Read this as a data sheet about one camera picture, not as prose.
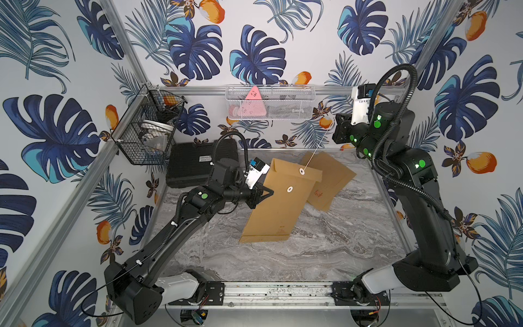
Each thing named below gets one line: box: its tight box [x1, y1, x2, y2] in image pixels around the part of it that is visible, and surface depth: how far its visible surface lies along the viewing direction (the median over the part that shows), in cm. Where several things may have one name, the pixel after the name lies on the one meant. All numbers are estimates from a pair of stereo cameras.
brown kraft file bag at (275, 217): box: [239, 158, 323, 244], surface depth 69 cm
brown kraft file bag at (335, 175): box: [300, 151, 357, 212], surface depth 105 cm
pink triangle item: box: [241, 85, 267, 117], surface depth 92 cm
